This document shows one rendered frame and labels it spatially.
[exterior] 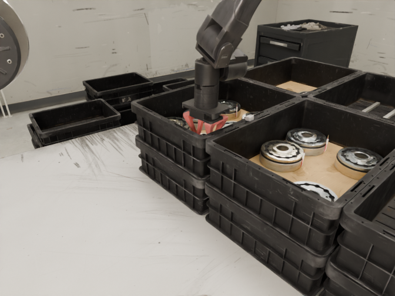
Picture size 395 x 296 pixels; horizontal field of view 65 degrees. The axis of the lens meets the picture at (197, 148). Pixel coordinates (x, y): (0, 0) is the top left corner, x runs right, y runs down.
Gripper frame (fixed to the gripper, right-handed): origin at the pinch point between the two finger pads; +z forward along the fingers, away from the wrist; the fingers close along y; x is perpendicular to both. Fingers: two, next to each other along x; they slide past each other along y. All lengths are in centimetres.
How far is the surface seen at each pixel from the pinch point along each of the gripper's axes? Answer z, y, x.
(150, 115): -5.1, 11.7, 7.6
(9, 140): 91, 227, -12
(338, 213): -5.0, -37.0, 11.3
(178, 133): -4.4, 0.4, 8.7
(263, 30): -1, 82, -158
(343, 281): 5.8, -41.0, 12.6
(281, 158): 0.6, -18.7, -5.9
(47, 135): 31, 92, 5
